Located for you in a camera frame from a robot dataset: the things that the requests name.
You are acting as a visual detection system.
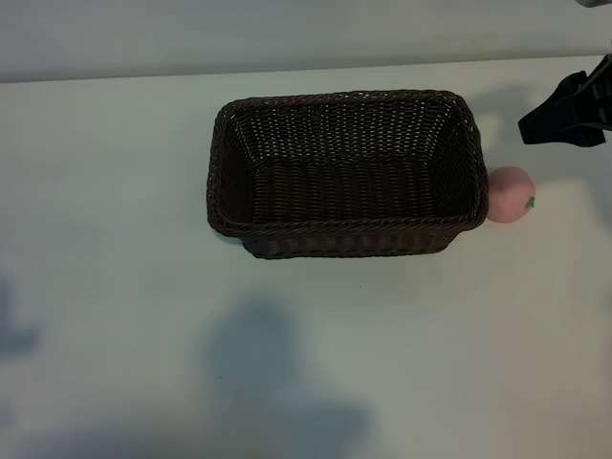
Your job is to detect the dark brown woven basket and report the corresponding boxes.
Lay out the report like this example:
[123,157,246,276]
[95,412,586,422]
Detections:
[205,88,490,260]

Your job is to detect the pink peach with green leaf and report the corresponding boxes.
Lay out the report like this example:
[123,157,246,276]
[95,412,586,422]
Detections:
[486,165,536,225]

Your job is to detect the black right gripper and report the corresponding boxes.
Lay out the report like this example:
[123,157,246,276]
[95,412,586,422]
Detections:
[517,54,612,147]

